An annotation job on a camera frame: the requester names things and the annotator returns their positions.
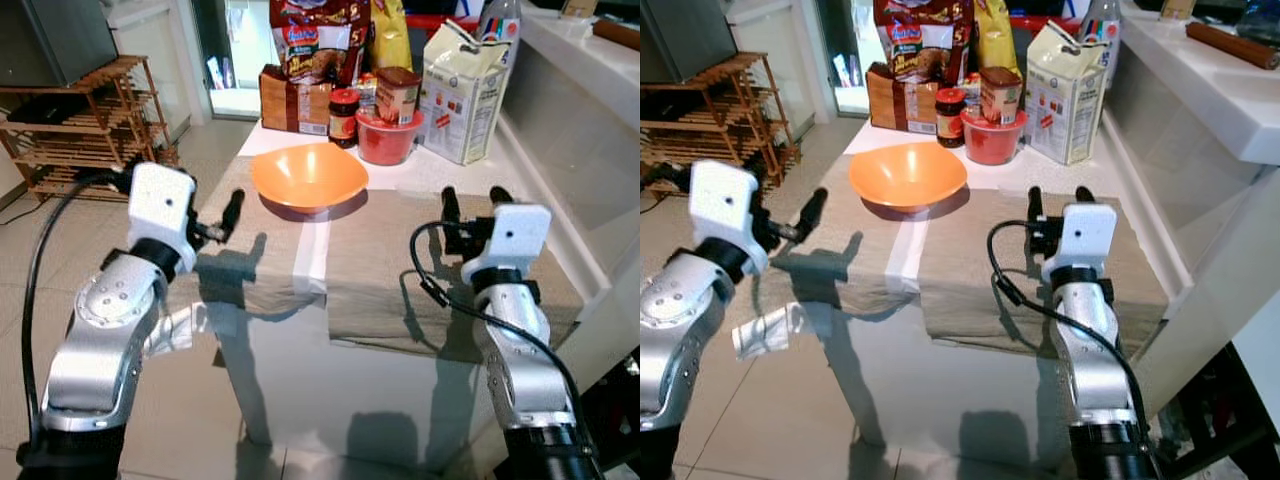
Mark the white paper flour bag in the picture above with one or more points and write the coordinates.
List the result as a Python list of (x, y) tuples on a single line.
[(460, 100), (1065, 100)]

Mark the black metal frame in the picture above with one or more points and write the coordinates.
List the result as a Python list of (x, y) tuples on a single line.
[(615, 420), (1215, 400)]

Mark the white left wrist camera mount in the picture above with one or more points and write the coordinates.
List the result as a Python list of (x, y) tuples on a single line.
[(722, 205), (160, 205)]

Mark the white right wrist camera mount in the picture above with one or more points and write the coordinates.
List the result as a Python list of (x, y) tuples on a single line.
[(1085, 238), (512, 238)]

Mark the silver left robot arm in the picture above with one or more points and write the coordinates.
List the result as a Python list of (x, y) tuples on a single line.
[(95, 340), (680, 330)]

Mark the red plastic container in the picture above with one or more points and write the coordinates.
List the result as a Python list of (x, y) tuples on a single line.
[(440, 24), (1040, 24)]

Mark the brown cereal bag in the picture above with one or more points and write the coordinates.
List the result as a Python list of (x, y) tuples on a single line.
[(920, 40), (315, 40)]

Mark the clear plastic bottle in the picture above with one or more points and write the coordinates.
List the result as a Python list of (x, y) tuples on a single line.
[(500, 20), (1102, 25)]

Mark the wooden slatted rack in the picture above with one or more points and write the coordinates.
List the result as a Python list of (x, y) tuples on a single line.
[(715, 125), (85, 130)]

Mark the orange plastic bowl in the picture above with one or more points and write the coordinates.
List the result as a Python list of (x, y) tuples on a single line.
[(308, 175), (906, 175)]

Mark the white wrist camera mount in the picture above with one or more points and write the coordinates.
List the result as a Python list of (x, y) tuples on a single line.
[(1085, 238), (160, 205), (512, 238), (722, 205)]

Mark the wooden rolling pin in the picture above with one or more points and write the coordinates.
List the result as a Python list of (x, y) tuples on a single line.
[(1230, 45), (618, 34)]

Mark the clear blue bottle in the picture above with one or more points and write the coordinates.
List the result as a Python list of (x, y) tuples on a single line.
[(1262, 20)]

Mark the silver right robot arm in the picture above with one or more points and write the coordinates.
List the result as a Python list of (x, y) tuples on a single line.
[(1095, 370), (520, 370)]

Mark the beige cloth placemat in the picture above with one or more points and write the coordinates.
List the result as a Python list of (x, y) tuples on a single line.
[(965, 280), (385, 280), (270, 260), (860, 260)]

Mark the yellow snack bag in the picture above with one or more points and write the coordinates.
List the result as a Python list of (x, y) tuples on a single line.
[(390, 35), (996, 35)]

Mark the red-lidded chocolate spread jar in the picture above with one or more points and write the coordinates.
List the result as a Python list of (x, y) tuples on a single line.
[(950, 120), (343, 120)]

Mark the brown-lidded round canister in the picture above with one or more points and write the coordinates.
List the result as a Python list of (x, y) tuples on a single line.
[(398, 95), (1000, 95)]

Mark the white kitchen counter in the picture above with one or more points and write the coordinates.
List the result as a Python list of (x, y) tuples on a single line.
[(580, 110), (1210, 130)]

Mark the black flat screen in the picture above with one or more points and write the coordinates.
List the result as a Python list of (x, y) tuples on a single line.
[(690, 35), (50, 35)]

